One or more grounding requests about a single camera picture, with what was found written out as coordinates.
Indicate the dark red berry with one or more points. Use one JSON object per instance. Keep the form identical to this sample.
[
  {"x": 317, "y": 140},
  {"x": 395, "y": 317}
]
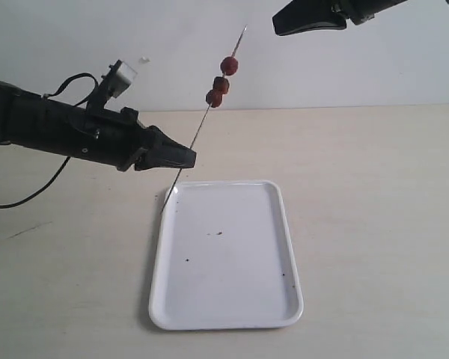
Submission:
[{"x": 221, "y": 85}]

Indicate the white rectangular plastic tray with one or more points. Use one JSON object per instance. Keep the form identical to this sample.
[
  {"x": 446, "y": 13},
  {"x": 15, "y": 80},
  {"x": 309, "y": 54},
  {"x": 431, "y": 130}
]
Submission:
[{"x": 224, "y": 259}]

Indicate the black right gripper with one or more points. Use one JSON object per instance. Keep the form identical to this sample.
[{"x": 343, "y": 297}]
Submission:
[{"x": 301, "y": 16}]

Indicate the thin metal skewer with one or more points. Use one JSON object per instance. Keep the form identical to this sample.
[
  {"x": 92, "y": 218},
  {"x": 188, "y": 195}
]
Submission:
[{"x": 234, "y": 52}]

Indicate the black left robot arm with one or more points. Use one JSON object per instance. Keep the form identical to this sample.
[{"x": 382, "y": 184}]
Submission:
[{"x": 29, "y": 120}]

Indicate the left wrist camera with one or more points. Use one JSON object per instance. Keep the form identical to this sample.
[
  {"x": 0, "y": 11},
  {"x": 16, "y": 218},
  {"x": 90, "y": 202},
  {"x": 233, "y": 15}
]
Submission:
[{"x": 113, "y": 84}]

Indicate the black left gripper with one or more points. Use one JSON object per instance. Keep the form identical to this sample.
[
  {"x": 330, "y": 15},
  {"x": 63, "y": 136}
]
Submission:
[{"x": 127, "y": 144}]

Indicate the small white wall hook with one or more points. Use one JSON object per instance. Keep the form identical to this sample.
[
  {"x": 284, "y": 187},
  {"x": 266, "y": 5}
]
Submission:
[{"x": 145, "y": 59}]

